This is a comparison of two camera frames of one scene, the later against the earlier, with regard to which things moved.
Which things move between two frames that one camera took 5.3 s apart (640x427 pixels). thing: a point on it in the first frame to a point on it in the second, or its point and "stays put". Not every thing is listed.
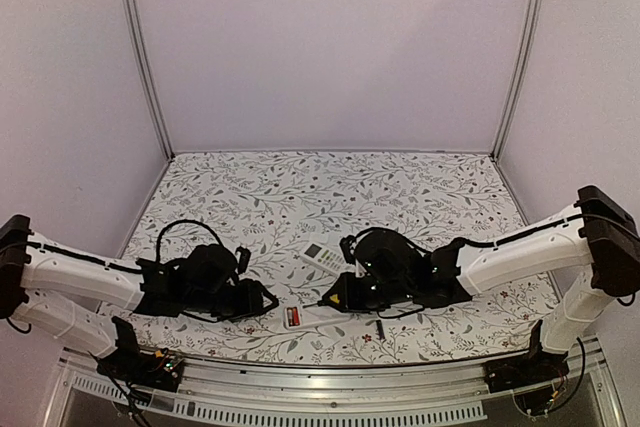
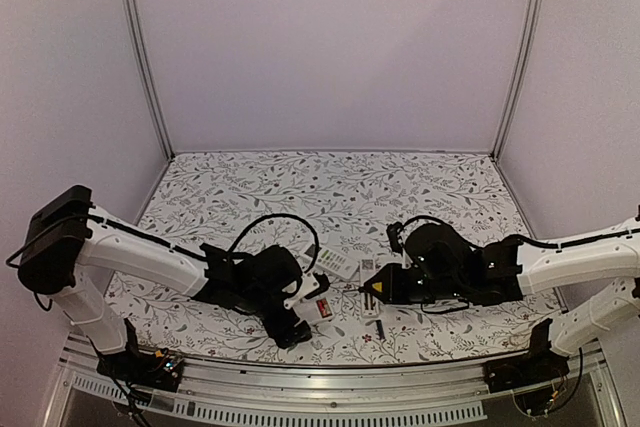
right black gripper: x=343 y=288 to x=391 y=293
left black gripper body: x=233 y=307 to x=277 y=329
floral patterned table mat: x=294 y=210 stays put
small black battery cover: x=380 y=329 stays put
